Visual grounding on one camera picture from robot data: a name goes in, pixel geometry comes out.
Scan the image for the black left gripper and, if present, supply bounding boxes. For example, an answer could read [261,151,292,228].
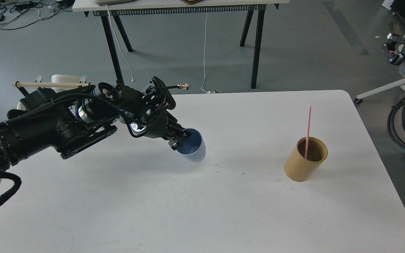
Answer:
[129,111,192,150]

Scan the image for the blue plastic cup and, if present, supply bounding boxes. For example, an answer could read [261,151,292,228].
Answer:
[176,128,206,162]

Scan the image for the pink chopstick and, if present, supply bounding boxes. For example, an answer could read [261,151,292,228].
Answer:
[304,106,312,160]

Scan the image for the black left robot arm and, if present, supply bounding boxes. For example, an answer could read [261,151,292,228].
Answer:
[0,77,190,207]

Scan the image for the bamboo wooden cup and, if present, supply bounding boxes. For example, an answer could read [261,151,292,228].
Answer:
[284,137,328,182]

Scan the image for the white plastic container behind rack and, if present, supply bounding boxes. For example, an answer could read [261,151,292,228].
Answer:
[16,74,88,111]

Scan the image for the white background table black legs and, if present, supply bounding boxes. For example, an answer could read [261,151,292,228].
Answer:
[72,0,290,92]

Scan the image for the white hanging cable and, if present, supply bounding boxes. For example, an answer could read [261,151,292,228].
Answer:
[201,12,217,95]

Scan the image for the white braided cord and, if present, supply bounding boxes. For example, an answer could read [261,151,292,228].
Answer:
[106,4,136,83]

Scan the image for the wooden rack handle dowel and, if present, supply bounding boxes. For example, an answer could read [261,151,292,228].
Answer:
[12,81,91,88]

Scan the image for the floor cables and power strip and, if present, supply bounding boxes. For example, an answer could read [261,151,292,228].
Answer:
[0,0,75,41]

